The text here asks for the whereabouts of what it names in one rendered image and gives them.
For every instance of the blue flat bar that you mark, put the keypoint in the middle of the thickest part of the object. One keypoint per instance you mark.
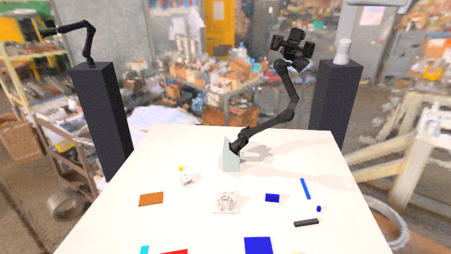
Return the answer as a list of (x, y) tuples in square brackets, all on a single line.
[(305, 189)]

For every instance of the cyan flat bar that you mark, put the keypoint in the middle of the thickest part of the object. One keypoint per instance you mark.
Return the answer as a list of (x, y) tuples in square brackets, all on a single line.
[(144, 249)]

